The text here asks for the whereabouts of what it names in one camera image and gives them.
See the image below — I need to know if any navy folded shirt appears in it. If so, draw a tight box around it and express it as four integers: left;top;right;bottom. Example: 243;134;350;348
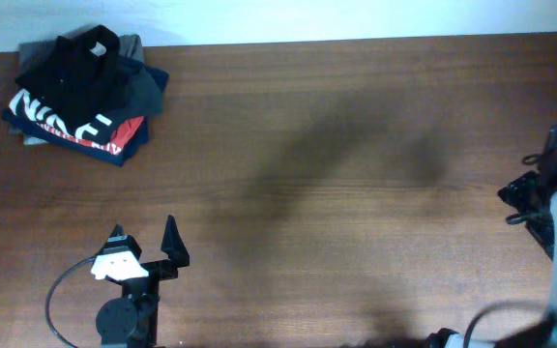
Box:
2;55;169;166

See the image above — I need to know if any black t-shirt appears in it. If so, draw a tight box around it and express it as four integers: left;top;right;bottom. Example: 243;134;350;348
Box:
15;25;128;130

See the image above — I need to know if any black Nike folded shirt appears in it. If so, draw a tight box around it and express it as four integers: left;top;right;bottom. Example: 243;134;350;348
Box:
7;57;164;146

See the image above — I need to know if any red folded shirt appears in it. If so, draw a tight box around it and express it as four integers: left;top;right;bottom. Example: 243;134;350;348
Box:
38;117;146;156

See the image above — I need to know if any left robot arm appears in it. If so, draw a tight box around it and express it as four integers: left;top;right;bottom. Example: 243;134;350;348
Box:
91;215;190;348

